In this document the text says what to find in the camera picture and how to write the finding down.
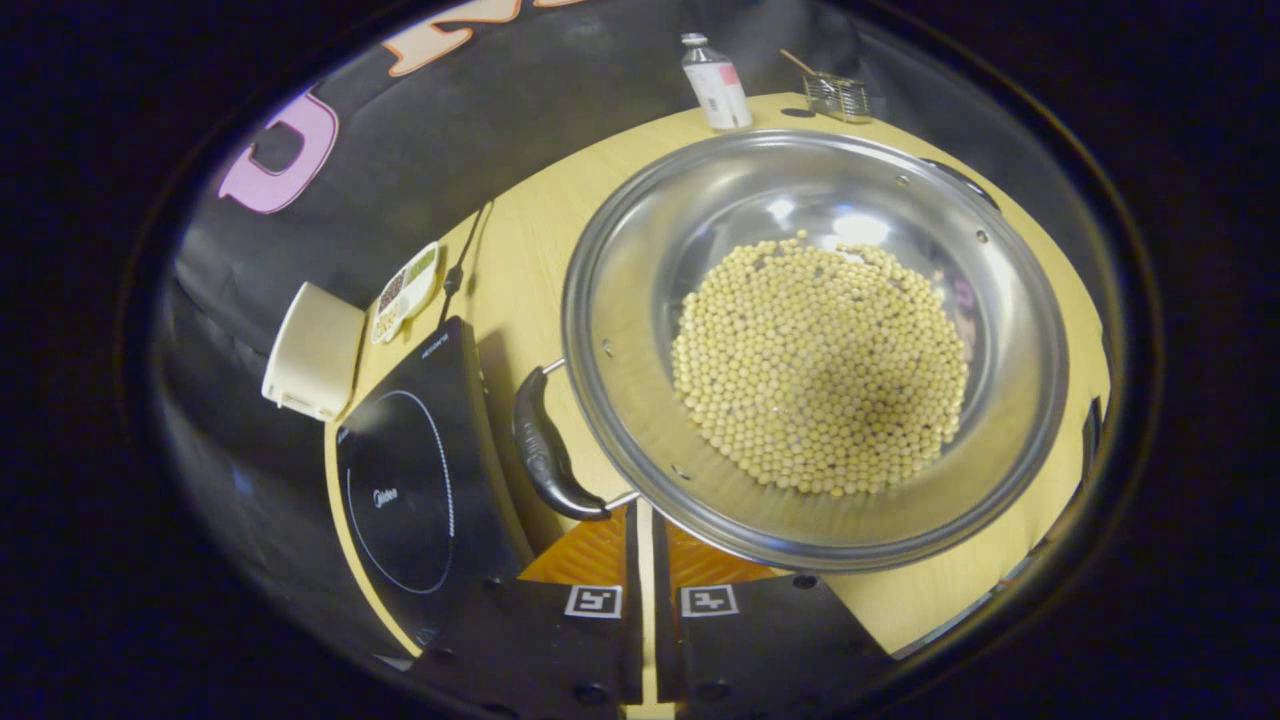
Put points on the wooden stick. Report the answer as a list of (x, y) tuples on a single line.
[(798, 62)]

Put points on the pile of yellow soybeans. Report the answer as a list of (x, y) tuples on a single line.
[(820, 370)]

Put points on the white toaster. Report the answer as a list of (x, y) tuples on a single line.
[(315, 350)]

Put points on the clear bottle with white label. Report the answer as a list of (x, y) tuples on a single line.
[(718, 90)]

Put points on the white divided bean dish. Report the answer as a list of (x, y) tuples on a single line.
[(405, 295)]

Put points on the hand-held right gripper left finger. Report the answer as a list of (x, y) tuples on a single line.
[(520, 640)]

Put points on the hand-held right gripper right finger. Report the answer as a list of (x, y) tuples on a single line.
[(770, 640)]

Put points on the black induction cooktop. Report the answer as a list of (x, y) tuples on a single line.
[(410, 490)]

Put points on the stainless steel pot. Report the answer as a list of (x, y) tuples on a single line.
[(640, 280)]

